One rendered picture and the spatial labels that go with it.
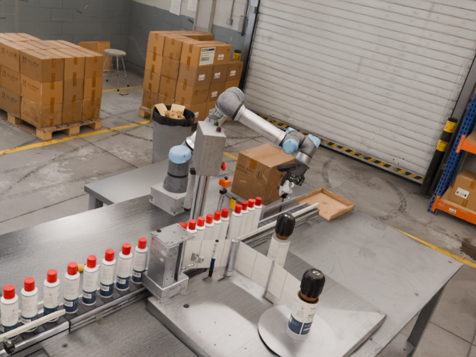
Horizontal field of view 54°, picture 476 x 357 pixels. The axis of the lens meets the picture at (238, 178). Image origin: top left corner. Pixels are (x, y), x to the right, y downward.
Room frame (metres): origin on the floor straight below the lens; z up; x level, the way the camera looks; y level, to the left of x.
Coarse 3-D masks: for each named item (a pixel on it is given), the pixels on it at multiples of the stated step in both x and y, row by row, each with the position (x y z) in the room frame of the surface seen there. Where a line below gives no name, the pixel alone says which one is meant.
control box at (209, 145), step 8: (200, 128) 1.87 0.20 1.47; (208, 128) 1.88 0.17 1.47; (200, 136) 1.84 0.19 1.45; (208, 136) 1.80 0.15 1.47; (216, 136) 1.81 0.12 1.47; (224, 136) 1.82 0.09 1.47; (200, 144) 1.81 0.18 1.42; (208, 144) 1.80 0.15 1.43; (216, 144) 1.81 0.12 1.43; (224, 144) 1.83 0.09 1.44; (200, 152) 1.79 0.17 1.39; (208, 152) 1.80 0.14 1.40; (216, 152) 1.81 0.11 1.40; (200, 160) 1.79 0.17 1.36; (208, 160) 1.80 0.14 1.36; (216, 160) 1.81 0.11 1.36; (200, 168) 1.80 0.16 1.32; (208, 168) 1.81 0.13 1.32; (216, 168) 1.82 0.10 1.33; (216, 176) 1.82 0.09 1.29
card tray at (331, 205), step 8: (312, 192) 2.81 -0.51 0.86; (320, 192) 2.89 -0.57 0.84; (328, 192) 2.87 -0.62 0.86; (296, 200) 2.67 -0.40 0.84; (304, 200) 2.71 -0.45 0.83; (312, 200) 2.74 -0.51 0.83; (320, 200) 2.76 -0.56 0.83; (328, 200) 2.79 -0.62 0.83; (336, 200) 2.82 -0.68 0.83; (344, 200) 2.79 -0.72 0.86; (320, 208) 2.65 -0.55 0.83; (328, 208) 2.67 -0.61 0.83; (336, 208) 2.70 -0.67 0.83; (344, 208) 2.72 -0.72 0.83; (352, 208) 2.73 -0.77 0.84; (328, 216) 2.57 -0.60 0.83; (336, 216) 2.58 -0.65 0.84
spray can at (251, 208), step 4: (252, 200) 2.06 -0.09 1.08; (248, 204) 2.06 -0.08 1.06; (252, 204) 2.05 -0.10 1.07; (248, 208) 2.05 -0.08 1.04; (252, 208) 2.06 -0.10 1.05; (248, 212) 2.04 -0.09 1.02; (252, 212) 2.05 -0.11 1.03; (248, 216) 2.04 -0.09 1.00; (252, 216) 2.05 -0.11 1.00; (248, 220) 2.04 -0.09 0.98; (248, 224) 2.05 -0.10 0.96; (244, 228) 2.04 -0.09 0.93; (248, 228) 2.05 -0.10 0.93; (244, 232) 2.04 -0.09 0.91
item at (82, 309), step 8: (296, 208) 2.49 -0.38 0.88; (296, 216) 2.39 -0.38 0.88; (264, 224) 2.22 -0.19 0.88; (264, 232) 2.14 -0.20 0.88; (136, 288) 1.49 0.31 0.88; (96, 296) 1.40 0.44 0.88; (112, 296) 1.41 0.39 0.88; (120, 296) 1.42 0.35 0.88; (80, 304) 1.34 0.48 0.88; (96, 304) 1.35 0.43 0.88; (104, 304) 1.36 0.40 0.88; (80, 312) 1.29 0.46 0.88
